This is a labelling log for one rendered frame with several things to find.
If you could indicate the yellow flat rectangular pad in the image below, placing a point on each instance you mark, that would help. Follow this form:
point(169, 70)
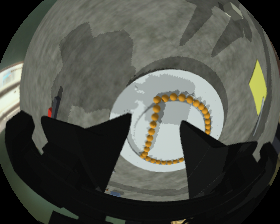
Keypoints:
point(257, 86)

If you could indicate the small cream cube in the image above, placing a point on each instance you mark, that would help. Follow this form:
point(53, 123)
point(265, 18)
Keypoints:
point(232, 11)

